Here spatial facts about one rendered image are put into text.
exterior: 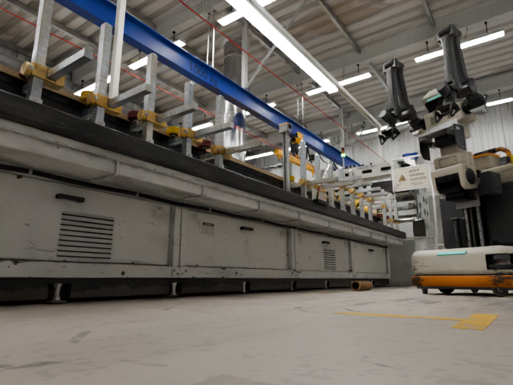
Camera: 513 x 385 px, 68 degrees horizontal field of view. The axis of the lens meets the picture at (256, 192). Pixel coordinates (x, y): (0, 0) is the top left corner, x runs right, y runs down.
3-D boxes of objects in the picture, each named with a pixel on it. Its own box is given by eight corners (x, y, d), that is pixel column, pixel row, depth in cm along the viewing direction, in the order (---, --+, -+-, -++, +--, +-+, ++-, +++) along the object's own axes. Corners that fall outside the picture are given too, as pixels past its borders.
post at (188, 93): (190, 169, 194) (194, 82, 205) (185, 167, 191) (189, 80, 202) (185, 169, 196) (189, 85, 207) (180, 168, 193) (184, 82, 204)
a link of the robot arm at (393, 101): (399, 59, 270) (386, 66, 280) (393, 56, 268) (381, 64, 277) (404, 116, 261) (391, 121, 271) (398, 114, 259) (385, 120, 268)
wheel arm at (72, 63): (92, 62, 127) (94, 50, 128) (82, 57, 124) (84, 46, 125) (30, 97, 152) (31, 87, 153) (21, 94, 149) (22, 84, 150)
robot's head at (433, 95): (438, 108, 274) (427, 91, 271) (466, 96, 256) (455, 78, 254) (430, 118, 267) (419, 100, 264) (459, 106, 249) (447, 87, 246)
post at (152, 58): (152, 147, 175) (157, 54, 186) (145, 146, 172) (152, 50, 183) (146, 149, 177) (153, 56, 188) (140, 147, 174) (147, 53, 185)
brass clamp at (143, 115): (167, 127, 183) (167, 118, 184) (144, 118, 172) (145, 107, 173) (158, 130, 186) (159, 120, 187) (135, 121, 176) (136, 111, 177)
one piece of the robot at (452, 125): (432, 162, 264) (429, 132, 269) (471, 150, 241) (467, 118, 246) (417, 158, 256) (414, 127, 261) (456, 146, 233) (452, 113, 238)
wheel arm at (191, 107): (198, 112, 167) (198, 103, 168) (192, 109, 164) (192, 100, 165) (135, 134, 192) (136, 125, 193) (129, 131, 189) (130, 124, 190)
